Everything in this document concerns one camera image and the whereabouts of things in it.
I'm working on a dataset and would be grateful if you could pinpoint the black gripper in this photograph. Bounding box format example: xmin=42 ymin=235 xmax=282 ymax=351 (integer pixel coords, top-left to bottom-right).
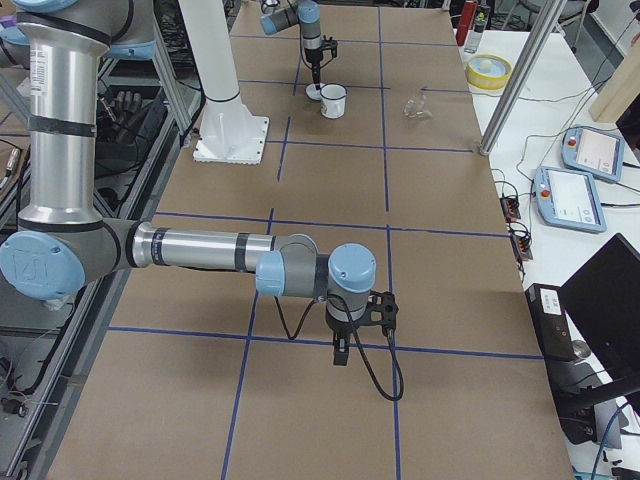
xmin=303 ymin=48 xmax=323 ymax=91
xmin=327 ymin=319 xmax=353 ymax=366

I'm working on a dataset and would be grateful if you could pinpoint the white ceramic lid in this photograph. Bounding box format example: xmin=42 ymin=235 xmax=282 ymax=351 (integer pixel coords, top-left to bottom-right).
xmin=305 ymin=83 xmax=324 ymax=101

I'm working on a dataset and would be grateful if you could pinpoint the white enamel mug blue rim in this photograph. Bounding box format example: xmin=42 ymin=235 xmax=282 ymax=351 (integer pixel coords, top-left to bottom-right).
xmin=320 ymin=84 xmax=347 ymax=119

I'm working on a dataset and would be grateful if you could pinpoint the red bottle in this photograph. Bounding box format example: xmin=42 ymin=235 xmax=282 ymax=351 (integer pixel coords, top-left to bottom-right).
xmin=456 ymin=0 xmax=477 ymax=46

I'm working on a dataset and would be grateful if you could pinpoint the yellow round container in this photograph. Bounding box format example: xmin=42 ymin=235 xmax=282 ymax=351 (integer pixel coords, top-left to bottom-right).
xmin=465 ymin=54 xmax=512 ymax=91

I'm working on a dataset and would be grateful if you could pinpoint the black box with label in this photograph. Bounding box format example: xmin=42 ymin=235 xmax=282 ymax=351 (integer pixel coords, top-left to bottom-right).
xmin=525 ymin=283 xmax=574 ymax=362

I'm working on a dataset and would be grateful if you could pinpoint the near teach pendant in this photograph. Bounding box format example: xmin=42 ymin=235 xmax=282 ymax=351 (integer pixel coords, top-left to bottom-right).
xmin=533 ymin=166 xmax=607 ymax=233

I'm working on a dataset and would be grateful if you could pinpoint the teach pendant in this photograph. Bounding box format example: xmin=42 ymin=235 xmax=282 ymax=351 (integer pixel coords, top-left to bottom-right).
xmin=533 ymin=166 xmax=607 ymax=233
xmin=561 ymin=125 xmax=624 ymax=183

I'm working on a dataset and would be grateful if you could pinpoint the black monitor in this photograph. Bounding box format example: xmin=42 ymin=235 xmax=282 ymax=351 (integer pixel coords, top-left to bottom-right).
xmin=559 ymin=233 xmax=639 ymax=380

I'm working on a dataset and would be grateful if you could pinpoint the far teach pendant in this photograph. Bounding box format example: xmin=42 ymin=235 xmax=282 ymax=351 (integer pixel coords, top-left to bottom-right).
xmin=561 ymin=125 xmax=624 ymax=183

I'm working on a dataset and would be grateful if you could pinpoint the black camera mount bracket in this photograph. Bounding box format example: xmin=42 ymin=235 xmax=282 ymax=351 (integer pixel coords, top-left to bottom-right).
xmin=321 ymin=35 xmax=338 ymax=59

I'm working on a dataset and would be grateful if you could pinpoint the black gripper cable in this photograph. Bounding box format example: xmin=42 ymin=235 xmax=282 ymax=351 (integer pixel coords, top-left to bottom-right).
xmin=298 ymin=34 xmax=341 ymax=76

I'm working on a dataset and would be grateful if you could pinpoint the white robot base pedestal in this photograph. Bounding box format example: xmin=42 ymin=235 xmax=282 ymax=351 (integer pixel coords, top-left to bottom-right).
xmin=179 ymin=0 xmax=269 ymax=165

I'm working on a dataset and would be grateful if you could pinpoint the aluminium frame post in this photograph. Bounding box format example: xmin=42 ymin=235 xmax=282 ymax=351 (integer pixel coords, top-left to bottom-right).
xmin=479 ymin=0 xmax=567 ymax=156

